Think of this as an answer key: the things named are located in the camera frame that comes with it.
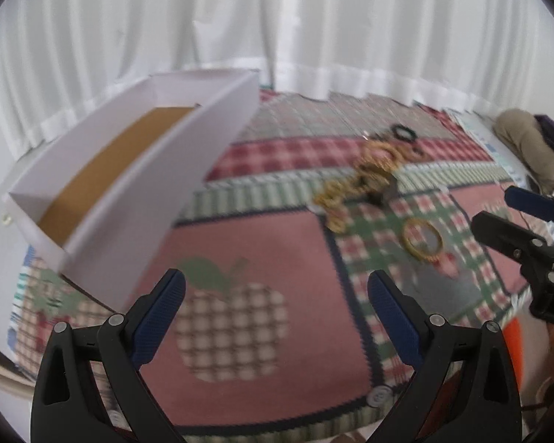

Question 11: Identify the person's khaki trouser leg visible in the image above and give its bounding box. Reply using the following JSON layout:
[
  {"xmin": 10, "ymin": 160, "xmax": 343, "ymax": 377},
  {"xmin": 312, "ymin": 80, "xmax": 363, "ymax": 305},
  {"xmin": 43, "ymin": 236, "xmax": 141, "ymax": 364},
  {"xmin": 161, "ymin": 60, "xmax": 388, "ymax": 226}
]
[{"xmin": 494, "ymin": 108, "xmax": 554, "ymax": 195}]

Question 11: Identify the black hair scrunchie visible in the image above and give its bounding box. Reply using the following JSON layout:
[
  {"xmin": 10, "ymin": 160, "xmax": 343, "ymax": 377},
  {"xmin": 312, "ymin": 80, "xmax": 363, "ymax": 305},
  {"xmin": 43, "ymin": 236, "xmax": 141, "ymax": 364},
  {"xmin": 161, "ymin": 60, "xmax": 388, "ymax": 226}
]
[{"xmin": 387, "ymin": 124, "xmax": 415, "ymax": 143}]

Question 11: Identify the blue striped cloth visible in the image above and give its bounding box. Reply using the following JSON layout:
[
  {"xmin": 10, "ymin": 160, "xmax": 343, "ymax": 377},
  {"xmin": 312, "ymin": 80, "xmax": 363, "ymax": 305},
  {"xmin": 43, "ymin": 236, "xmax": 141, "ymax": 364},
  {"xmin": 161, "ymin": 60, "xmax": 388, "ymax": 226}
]
[{"xmin": 443, "ymin": 108, "xmax": 554, "ymax": 245}]

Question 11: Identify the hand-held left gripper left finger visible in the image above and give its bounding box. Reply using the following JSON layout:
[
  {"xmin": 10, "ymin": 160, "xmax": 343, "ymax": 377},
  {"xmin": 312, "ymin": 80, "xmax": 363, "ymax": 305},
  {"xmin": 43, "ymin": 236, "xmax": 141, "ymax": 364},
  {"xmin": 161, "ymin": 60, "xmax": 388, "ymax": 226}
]
[{"xmin": 30, "ymin": 268, "xmax": 188, "ymax": 443}]

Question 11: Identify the orange seat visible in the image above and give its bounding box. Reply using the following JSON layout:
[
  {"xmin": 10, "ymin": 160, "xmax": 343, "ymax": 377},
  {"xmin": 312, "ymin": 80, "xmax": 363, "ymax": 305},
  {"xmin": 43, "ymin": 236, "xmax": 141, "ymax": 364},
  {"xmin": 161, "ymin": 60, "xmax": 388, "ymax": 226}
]
[{"xmin": 501, "ymin": 316, "xmax": 526, "ymax": 379}]

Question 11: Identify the patchwork checked cloth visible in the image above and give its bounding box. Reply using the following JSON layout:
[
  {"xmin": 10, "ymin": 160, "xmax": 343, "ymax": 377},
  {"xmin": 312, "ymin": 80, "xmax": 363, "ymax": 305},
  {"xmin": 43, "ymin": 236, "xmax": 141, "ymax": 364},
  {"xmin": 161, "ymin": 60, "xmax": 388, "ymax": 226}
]
[{"xmin": 9, "ymin": 87, "xmax": 536, "ymax": 439}]

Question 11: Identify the white cardboard box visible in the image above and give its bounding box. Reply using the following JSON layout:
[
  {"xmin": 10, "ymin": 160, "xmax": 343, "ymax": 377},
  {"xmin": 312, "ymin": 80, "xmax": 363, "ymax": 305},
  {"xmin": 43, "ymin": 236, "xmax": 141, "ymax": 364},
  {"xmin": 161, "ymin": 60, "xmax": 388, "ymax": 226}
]
[{"xmin": 2, "ymin": 68, "xmax": 260, "ymax": 312}]

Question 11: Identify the golden ring bracelet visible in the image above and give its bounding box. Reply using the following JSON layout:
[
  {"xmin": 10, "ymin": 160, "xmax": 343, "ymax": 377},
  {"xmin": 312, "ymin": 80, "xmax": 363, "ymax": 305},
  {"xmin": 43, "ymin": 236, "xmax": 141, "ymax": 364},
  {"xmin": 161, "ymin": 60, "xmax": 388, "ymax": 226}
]
[{"xmin": 401, "ymin": 218, "xmax": 444, "ymax": 262}]

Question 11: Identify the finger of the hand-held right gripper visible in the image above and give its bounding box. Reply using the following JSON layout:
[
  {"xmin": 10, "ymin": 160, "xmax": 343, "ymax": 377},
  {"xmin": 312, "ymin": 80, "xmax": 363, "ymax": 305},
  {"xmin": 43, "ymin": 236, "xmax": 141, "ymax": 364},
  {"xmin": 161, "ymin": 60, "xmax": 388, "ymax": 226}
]
[
  {"xmin": 504, "ymin": 185, "xmax": 554, "ymax": 223},
  {"xmin": 471, "ymin": 211, "xmax": 554, "ymax": 287}
]

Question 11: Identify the tan wooden bead bracelet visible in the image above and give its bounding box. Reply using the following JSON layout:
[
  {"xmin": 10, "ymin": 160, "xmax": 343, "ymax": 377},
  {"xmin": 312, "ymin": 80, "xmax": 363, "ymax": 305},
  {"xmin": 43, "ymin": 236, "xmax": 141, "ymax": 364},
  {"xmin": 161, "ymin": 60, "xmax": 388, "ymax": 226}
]
[{"xmin": 362, "ymin": 142, "xmax": 409, "ymax": 172}]

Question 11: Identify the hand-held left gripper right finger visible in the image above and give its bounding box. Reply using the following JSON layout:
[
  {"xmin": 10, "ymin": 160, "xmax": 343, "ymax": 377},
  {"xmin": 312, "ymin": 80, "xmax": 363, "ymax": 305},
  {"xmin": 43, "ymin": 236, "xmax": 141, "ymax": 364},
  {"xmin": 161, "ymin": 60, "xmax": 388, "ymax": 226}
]
[{"xmin": 367, "ymin": 270, "xmax": 522, "ymax": 443}]

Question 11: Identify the white cloth button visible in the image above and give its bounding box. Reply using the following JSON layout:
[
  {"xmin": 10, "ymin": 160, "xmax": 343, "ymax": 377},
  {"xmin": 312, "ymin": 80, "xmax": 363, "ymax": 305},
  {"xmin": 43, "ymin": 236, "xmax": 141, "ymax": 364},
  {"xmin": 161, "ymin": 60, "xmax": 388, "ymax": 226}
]
[{"xmin": 367, "ymin": 385, "xmax": 393, "ymax": 409}]

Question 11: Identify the brown wooden bead bracelet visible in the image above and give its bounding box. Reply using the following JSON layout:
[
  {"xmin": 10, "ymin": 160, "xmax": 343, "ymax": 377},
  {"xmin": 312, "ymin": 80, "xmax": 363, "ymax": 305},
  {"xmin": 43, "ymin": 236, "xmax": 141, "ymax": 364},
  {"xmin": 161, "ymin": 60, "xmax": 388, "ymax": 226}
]
[{"xmin": 351, "ymin": 165, "xmax": 391, "ymax": 192}]

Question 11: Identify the white curtain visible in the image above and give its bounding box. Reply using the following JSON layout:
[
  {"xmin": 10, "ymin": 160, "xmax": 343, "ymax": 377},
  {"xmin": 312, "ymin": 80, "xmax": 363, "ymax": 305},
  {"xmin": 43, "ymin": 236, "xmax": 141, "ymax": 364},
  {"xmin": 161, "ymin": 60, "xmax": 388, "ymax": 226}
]
[{"xmin": 0, "ymin": 0, "xmax": 554, "ymax": 160}]

